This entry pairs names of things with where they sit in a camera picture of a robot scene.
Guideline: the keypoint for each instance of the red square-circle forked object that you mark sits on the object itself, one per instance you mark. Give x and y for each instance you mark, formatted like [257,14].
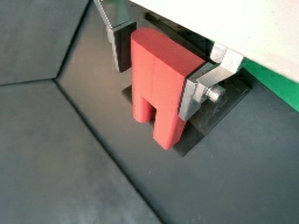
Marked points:
[161,64]

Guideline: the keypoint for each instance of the green shape-sorter block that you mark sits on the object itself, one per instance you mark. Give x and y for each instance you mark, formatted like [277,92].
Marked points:
[283,87]

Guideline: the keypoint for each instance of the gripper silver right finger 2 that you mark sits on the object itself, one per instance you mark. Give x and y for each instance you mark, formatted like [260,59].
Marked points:
[201,84]

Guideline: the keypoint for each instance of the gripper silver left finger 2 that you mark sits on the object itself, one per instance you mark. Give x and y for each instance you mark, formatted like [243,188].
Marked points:
[120,26]

